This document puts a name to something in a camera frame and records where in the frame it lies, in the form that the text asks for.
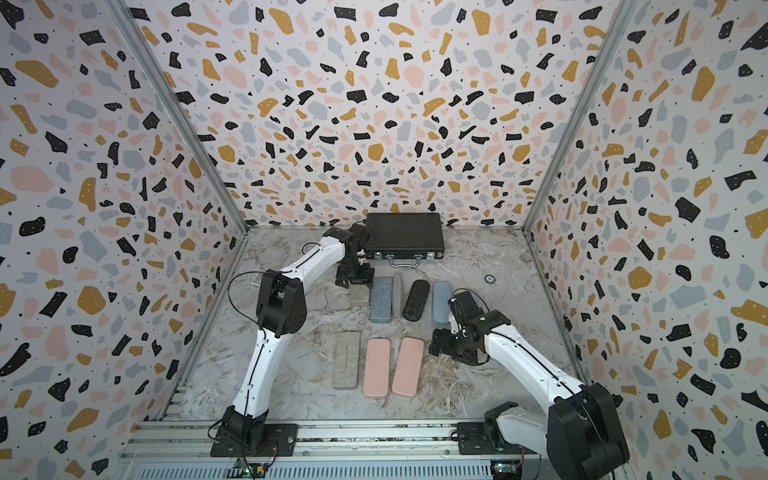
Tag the black case beige lining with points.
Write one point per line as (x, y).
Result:
(416, 300)

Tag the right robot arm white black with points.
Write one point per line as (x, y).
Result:
(579, 432)

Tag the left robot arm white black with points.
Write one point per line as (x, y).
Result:
(281, 311)

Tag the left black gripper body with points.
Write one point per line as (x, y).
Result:
(356, 273)

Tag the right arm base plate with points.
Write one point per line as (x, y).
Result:
(492, 438)

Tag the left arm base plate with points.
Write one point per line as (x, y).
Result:
(270, 439)

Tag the aluminium front rail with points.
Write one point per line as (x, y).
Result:
(331, 449)

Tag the black ribbed briefcase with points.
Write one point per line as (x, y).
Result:
(404, 236)

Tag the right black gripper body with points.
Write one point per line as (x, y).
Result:
(452, 345)

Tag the pink glasses case grey lining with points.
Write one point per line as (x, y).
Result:
(377, 368)

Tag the grey case mint lining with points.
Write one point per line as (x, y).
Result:
(381, 300)

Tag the mint green glasses case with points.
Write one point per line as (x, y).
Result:
(346, 360)

